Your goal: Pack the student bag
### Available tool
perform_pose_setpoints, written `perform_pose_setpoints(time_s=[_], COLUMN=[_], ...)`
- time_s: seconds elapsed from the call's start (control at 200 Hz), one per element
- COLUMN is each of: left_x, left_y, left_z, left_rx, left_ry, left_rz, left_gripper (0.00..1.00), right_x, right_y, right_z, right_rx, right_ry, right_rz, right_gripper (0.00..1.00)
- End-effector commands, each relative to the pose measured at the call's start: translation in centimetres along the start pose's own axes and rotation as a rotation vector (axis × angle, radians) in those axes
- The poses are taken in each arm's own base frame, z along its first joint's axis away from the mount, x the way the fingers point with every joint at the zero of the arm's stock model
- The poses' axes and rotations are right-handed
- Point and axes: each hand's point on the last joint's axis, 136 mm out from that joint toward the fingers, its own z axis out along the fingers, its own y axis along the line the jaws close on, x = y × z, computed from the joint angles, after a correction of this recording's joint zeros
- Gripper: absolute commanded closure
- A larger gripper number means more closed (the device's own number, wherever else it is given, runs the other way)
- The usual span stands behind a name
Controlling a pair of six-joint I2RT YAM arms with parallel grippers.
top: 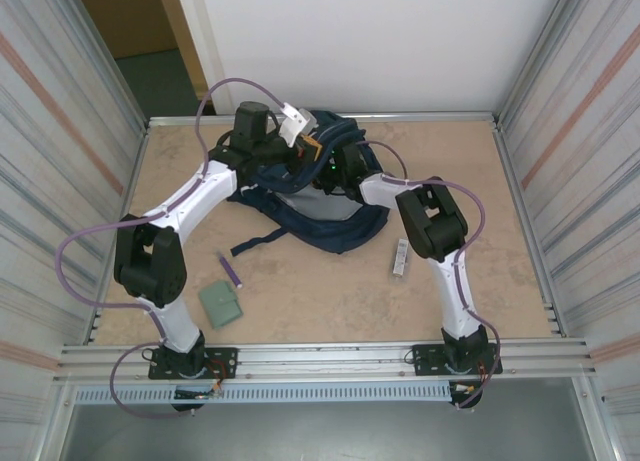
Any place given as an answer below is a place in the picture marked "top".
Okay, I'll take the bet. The navy blue backpack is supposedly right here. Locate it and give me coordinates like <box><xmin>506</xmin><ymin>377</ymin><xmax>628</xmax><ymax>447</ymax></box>
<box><xmin>225</xmin><ymin>108</ymin><xmax>392</xmax><ymax>257</ymax></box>

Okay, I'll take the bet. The purple pen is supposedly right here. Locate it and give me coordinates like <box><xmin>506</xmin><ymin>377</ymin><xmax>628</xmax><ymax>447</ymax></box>
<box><xmin>216</xmin><ymin>250</ymin><xmax>244</xmax><ymax>290</ymax></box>

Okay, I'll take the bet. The green wallet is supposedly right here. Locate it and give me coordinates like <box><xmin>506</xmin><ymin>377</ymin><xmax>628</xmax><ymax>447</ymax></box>
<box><xmin>198</xmin><ymin>279</ymin><xmax>245</xmax><ymax>331</ymax></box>

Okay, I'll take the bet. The grey metal shelf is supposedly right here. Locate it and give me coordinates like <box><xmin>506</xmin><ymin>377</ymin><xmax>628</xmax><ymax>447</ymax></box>
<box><xmin>59</xmin><ymin>404</ymin><xmax>601</xmax><ymax>461</ymax></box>

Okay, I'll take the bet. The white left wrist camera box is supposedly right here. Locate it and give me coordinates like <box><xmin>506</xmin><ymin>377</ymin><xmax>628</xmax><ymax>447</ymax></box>
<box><xmin>278</xmin><ymin>102</ymin><xmax>319</xmax><ymax>150</ymax></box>

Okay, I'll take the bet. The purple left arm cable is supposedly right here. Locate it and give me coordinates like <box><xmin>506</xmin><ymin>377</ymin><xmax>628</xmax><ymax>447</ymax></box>
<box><xmin>55</xmin><ymin>77</ymin><xmax>289</xmax><ymax>420</ymax></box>

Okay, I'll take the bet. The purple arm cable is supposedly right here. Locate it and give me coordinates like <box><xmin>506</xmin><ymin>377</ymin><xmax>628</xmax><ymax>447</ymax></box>
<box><xmin>55</xmin><ymin>77</ymin><xmax>289</xmax><ymax>420</ymax></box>
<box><xmin>357</xmin><ymin>140</ymin><xmax>503</xmax><ymax>411</ymax></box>

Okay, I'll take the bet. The white door frame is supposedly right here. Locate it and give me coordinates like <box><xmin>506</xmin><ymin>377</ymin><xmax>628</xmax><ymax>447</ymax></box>
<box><xmin>172</xmin><ymin>0</ymin><xmax>236</xmax><ymax>116</ymax></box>

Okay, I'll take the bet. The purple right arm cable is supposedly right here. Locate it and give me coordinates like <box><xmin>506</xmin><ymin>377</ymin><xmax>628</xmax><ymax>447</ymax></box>
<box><xmin>357</xmin><ymin>140</ymin><xmax>503</xmax><ymax>411</ymax></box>

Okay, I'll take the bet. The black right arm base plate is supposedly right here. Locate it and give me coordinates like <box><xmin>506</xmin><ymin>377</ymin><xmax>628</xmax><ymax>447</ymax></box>
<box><xmin>409</xmin><ymin>342</ymin><xmax>502</xmax><ymax>378</ymax></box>

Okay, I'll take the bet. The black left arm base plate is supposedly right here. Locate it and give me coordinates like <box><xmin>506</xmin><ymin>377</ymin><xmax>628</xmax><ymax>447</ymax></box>
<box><xmin>147</xmin><ymin>345</ymin><xmax>239</xmax><ymax>381</ymax></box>

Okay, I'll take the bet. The grey slotted cable duct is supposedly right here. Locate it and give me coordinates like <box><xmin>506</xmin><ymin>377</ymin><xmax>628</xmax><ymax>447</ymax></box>
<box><xmin>73</xmin><ymin>384</ymin><xmax>454</xmax><ymax>405</ymax></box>

